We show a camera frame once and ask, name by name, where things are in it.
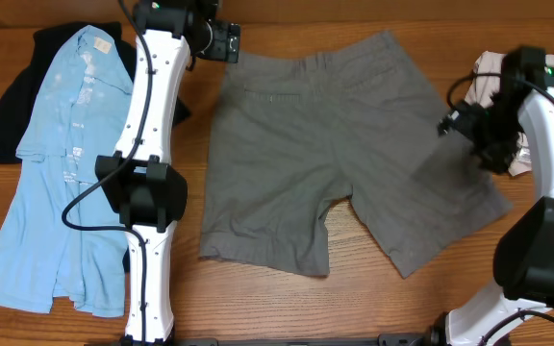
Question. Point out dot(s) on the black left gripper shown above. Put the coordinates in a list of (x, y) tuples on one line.
[(227, 40)]

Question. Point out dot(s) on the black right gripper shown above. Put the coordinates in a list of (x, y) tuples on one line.
[(500, 152)]

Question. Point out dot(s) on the grey shorts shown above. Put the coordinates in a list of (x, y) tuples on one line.
[(292, 137)]

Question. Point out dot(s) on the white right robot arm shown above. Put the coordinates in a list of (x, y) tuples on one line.
[(523, 263)]

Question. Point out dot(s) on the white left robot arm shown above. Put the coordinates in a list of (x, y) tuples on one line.
[(138, 179)]

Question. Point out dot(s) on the beige folded shorts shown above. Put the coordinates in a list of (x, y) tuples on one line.
[(480, 92)]

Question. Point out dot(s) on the black garment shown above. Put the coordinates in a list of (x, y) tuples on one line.
[(17, 102)]

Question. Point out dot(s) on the light blue shirt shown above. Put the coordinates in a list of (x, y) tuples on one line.
[(79, 114)]

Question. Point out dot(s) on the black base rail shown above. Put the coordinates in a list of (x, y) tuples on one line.
[(306, 341)]

